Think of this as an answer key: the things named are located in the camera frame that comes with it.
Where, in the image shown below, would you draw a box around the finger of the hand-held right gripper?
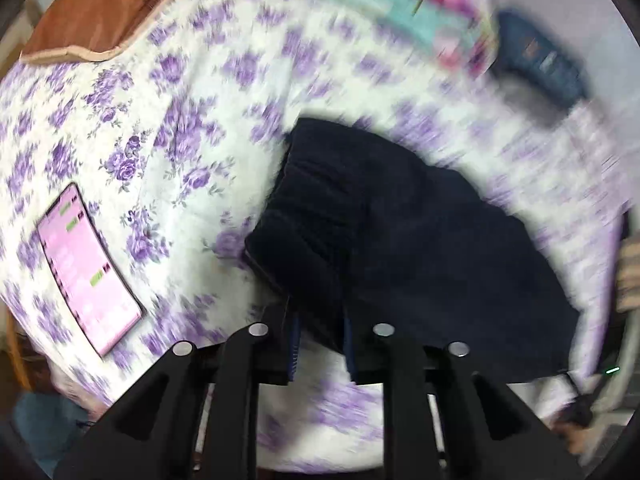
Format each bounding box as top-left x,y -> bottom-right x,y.
552,370 -> 596,428

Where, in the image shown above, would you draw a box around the blue cloth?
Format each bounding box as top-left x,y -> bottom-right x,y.
12,392 -> 96,466

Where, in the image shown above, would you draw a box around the wooden chair frame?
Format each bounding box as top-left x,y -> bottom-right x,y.
5,305 -> 33,393

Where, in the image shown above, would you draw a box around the orange brown pillow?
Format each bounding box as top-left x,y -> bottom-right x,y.
20,0 -> 226,66

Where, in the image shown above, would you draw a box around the folded grey pants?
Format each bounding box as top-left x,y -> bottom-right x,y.
492,72 -> 576,128

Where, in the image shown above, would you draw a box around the person's right hand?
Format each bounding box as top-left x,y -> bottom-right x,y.
616,240 -> 640,314

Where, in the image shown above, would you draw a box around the dark navy pants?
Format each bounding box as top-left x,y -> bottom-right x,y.
243,117 -> 581,378

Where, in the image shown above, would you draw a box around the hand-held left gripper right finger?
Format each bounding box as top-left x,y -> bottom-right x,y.
342,307 -> 586,480

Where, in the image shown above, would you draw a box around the folded blue jeans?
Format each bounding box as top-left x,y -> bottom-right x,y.
492,7 -> 593,111

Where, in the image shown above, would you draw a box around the smartphone with pink screen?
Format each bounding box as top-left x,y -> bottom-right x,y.
36,182 -> 147,358

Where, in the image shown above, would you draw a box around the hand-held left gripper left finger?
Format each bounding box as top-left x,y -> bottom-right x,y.
52,305 -> 302,480

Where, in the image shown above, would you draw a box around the purple floral bedspread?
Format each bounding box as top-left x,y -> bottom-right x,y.
0,0 -> 636,476

